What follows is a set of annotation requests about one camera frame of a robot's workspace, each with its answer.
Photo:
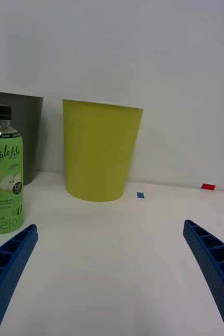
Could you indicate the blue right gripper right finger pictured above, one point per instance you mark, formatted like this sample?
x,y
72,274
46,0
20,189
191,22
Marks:
x,y
214,265

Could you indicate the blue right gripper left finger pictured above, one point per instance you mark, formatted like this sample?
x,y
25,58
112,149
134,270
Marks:
x,y
9,267

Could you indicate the green label plastic bottle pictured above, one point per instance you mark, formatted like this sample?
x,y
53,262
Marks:
x,y
4,183

